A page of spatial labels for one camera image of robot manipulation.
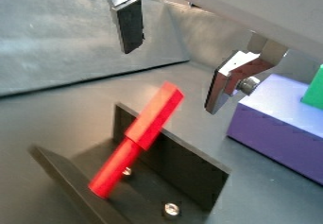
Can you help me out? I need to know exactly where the green right block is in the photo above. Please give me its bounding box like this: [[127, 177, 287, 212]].
[[302, 64, 323, 110]]

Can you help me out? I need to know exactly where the black angle bracket holder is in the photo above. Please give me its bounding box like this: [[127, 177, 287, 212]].
[[29, 103, 230, 224]]

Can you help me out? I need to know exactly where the purple base board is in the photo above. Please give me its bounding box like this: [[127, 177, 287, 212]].
[[227, 74, 323, 185]]

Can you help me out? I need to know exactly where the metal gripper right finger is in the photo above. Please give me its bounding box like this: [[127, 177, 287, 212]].
[[204, 33, 288, 114]]

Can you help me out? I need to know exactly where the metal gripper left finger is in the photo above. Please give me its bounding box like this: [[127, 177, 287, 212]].
[[106, 0, 144, 54]]

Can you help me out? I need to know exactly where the red peg object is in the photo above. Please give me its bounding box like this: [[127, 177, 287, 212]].
[[88, 82, 184, 198]]

